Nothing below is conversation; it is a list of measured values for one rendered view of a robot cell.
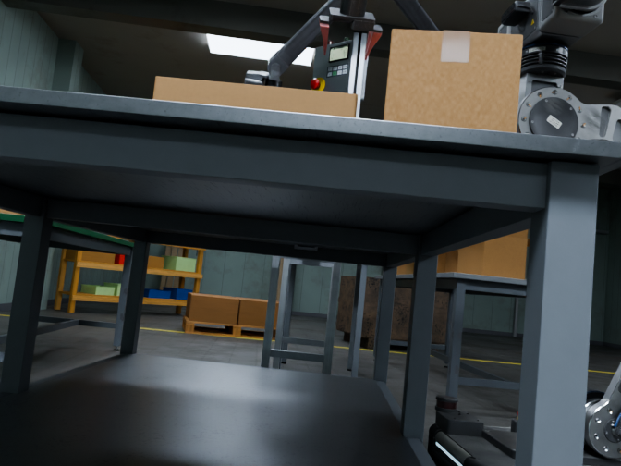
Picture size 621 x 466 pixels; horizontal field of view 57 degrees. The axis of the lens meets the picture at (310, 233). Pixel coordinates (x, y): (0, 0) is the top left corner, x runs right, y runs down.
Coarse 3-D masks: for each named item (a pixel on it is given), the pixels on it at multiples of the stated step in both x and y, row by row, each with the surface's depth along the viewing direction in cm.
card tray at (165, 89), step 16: (160, 80) 72; (176, 80) 72; (192, 80) 72; (208, 80) 72; (160, 96) 72; (176, 96) 72; (192, 96) 72; (208, 96) 72; (224, 96) 72; (240, 96) 72; (256, 96) 72; (272, 96) 72; (288, 96) 72; (304, 96) 72; (320, 96) 72; (336, 96) 72; (352, 96) 71; (304, 112) 71; (320, 112) 71; (336, 112) 71; (352, 112) 71
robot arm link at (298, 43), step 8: (328, 0) 182; (336, 0) 179; (328, 8) 180; (328, 16) 182; (312, 24) 183; (304, 32) 184; (312, 32) 184; (320, 32) 184; (296, 40) 185; (304, 40) 185; (312, 40) 185; (280, 48) 190; (288, 48) 186; (296, 48) 186; (304, 48) 186; (272, 56) 192; (280, 56) 187; (288, 56) 187; (296, 56) 187; (272, 64) 188; (280, 64) 188; (288, 64) 188
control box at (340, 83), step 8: (352, 40) 194; (320, 48) 201; (328, 48) 199; (320, 56) 201; (328, 56) 199; (320, 64) 200; (328, 64) 198; (336, 64) 196; (320, 72) 200; (320, 80) 199; (328, 80) 197; (336, 80) 195; (344, 80) 193; (320, 88) 199; (328, 88) 197; (336, 88) 195; (344, 88) 193
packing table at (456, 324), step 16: (448, 288) 532; (464, 288) 320; (480, 288) 322; (496, 288) 323; (512, 288) 324; (448, 304) 533; (448, 320) 528; (448, 336) 527; (432, 352) 460; (448, 352) 526; (448, 368) 319; (464, 368) 388; (448, 384) 316; (464, 384) 317; (480, 384) 317; (496, 384) 318; (512, 384) 319
